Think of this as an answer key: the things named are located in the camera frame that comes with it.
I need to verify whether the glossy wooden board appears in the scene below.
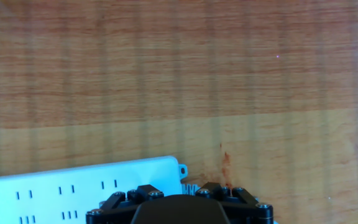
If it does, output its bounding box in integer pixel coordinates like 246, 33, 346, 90
0, 0, 358, 224

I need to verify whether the grey power strip cable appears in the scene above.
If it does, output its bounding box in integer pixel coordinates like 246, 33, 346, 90
181, 183, 201, 196

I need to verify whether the white power strip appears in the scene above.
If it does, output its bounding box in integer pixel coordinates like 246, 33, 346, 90
0, 156, 188, 224

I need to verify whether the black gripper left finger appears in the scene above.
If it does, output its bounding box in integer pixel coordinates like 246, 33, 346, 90
85, 184, 165, 224

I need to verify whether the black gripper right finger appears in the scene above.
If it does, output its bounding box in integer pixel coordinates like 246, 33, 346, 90
194, 182, 275, 224

